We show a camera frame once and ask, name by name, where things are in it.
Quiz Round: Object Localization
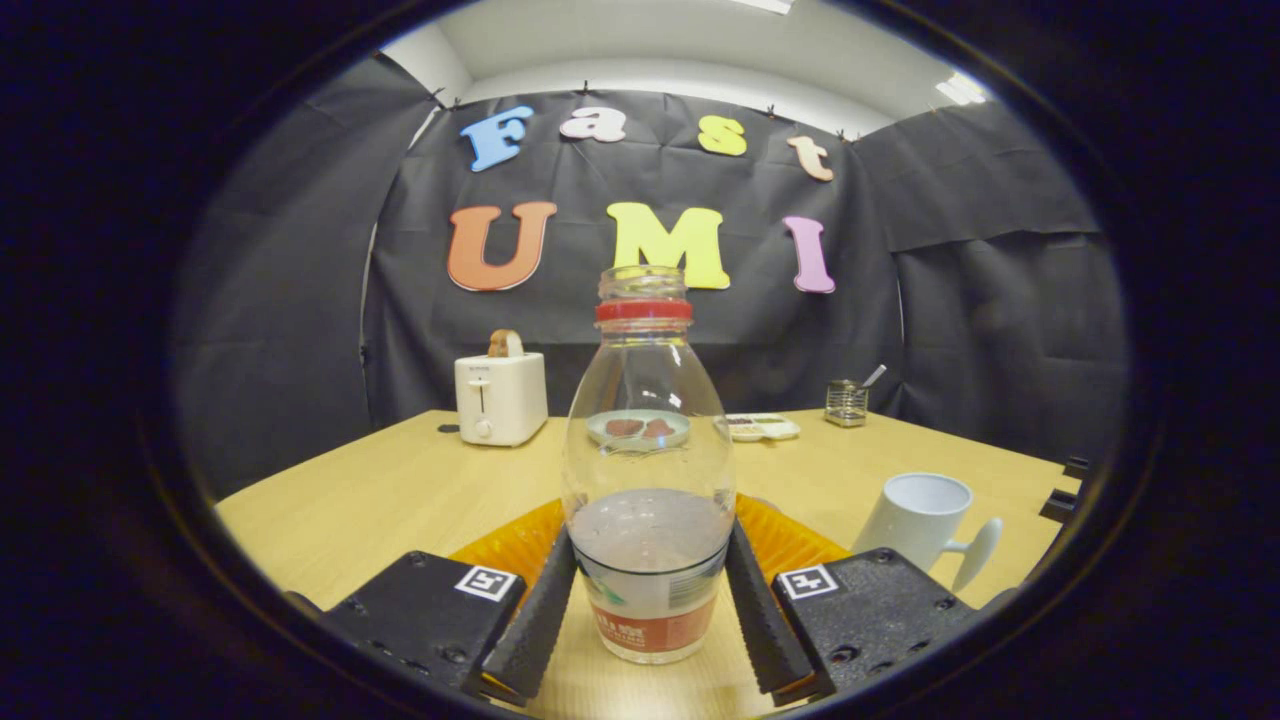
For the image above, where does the black backdrop cloth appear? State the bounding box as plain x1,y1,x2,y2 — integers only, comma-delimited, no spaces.
170,55,1131,501

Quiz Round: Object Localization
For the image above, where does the pale green plate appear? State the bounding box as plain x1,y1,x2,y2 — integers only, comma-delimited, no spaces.
586,408,691,451

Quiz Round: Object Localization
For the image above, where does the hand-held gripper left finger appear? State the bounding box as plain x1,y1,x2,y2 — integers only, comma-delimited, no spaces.
285,497,581,706

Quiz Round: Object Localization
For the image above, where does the wooden table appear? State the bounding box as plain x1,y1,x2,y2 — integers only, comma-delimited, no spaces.
215,408,1086,720

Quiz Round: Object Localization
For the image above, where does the white toaster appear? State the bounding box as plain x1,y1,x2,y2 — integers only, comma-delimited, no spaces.
454,350,549,448

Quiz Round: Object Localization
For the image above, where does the clear plastic bottle red label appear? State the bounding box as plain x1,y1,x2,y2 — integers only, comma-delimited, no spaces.
560,265,738,666

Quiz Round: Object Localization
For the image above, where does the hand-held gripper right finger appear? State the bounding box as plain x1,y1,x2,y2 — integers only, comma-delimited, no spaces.
725,492,1016,706

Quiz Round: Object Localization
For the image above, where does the white cup with handle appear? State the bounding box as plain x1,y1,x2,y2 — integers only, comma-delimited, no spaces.
852,472,1004,593

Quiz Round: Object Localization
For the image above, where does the white divided tray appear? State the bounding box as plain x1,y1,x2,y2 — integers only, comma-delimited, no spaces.
725,412,801,443

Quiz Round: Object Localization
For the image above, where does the wire mesh holder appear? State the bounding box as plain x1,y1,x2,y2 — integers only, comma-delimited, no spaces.
825,379,869,428

